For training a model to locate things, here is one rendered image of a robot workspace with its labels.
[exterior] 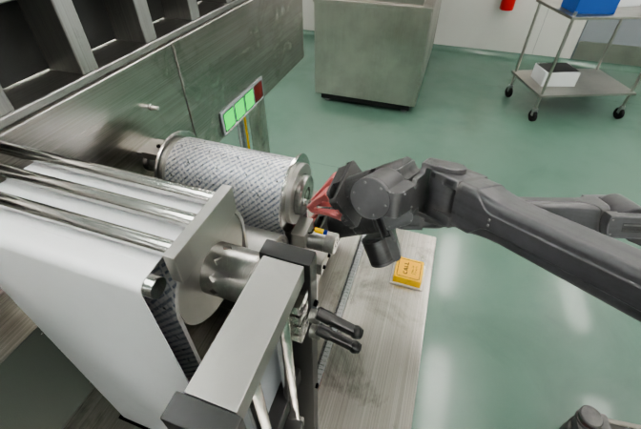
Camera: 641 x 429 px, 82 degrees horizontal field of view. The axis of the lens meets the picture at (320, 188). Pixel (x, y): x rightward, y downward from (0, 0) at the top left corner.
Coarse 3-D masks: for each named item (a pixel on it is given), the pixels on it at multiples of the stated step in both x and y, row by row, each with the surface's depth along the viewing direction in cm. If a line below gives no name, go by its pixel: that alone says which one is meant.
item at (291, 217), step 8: (168, 152) 70; (296, 168) 65; (304, 168) 67; (296, 176) 64; (296, 184) 64; (288, 192) 63; (288, 200) 63; (288, 208) 64; (288, 216) 65; (296, 216) 68
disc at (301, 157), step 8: (296, 160) 64; (304, 160) 69; (288, 168) 63; (288, 176) 62; (288, 184) 63; (280, 192) 62; (280, 200) 62; (280, 208) 62; (280, 216) 63; (280, 224) 64; (288, 224) 68
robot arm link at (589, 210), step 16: (544, 208) 66; (560, 208) 65; (576, 208) 65; (592, 208) 64; (608, 208) 63; (416, 224) 71; (432, 224) 70; (592, 224) 65; (608, 224) 62; (624, 224) 61; (640, 224) 61
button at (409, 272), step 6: (402, 258) 98; (408, 258) 98; (396, 264) 97; (402, 264) 97; (408, 264) 97; (414, 264) 97; (420, 264) 97; (396, 270) 95; (402, 270) 95; (408, 270) 95; (414, 270) 95; (420, 270) 95; (396, 276) 94; (402, 276) 94; (408, 276) 94; (414, 276) 94; (420, 276) 94; (402, 282) 95; (408, 282) 94; (414, 282) 93; (420, 282) 92
